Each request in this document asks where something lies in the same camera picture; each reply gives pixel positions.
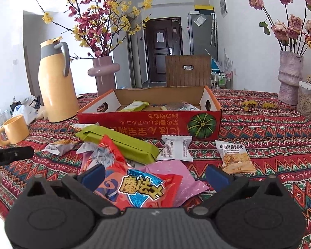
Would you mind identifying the mauve glass vase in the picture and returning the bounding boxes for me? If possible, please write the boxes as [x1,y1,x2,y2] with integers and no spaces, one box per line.
[87,56,120,96]

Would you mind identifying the patterned red tablecloth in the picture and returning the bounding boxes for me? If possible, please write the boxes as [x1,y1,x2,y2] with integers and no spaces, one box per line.
[0,90,311,248]

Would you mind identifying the yellow thermos jug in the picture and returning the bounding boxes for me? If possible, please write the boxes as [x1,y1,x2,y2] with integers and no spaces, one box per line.
[38,37,80,123]

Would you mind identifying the brown wooden chair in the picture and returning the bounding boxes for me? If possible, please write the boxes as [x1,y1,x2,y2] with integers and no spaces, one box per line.
[165,55,211,87]

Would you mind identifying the pink yellow blossom branches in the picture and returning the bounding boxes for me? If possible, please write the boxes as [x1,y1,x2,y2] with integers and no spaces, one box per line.
[34,0,154,59]

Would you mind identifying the red cardboard tray box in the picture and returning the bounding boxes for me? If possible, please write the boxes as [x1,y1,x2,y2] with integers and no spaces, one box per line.
[77,86,222,140]

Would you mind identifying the clear lidded snack jar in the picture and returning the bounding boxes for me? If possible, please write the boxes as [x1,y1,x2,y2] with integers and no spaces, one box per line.
[297,81,311,120]

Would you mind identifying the pink snack packet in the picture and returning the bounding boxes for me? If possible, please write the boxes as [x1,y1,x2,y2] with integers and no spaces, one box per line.
[139,160,210,207]

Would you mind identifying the yellow ceramic mug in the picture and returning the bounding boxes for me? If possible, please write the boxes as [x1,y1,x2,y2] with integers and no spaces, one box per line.
[0,115,30,147]

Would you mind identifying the white wall panel box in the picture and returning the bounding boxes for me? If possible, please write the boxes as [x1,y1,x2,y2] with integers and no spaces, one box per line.
[219,0,228,17]

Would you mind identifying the silver dark snack packet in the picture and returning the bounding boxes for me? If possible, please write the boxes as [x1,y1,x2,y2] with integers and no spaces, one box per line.
[160,102,200,111]

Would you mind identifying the white blue plastic bag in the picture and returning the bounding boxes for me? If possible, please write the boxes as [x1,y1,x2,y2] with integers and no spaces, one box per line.
[13,105,38,126]

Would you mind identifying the dark front door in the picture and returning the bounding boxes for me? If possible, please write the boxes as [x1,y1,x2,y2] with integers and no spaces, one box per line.
[145,17,183,83]

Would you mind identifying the red orange chip bag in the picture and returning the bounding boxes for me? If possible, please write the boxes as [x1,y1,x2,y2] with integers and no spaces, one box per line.
[81,135,182,210]

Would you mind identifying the grey refrigerator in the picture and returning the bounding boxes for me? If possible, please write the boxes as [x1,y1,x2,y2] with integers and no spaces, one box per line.
[188,10,219,61]

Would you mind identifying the white snack packet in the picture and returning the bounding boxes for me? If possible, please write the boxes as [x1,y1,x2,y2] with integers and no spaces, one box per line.
[43,139,76,156]

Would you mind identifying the textured lilac vase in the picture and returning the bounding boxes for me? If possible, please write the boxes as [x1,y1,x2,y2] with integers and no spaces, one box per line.
[277,51,303,106]

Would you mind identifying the large green snack pack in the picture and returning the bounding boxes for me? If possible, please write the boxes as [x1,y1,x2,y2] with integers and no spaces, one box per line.
[75,125,159,165]

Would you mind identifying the white nutrition label packet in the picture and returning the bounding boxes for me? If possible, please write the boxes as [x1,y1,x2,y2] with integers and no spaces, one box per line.
[156,135,193,162]

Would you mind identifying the dried pink roses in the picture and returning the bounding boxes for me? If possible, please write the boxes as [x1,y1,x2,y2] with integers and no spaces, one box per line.
[249,0,311,56]

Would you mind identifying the oat cracker packet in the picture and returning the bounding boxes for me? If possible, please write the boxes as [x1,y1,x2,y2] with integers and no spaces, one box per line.
[215,140,256,175]

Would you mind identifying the small green snack bar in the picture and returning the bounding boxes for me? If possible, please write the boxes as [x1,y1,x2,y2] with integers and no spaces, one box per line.
[120,100,149,112]

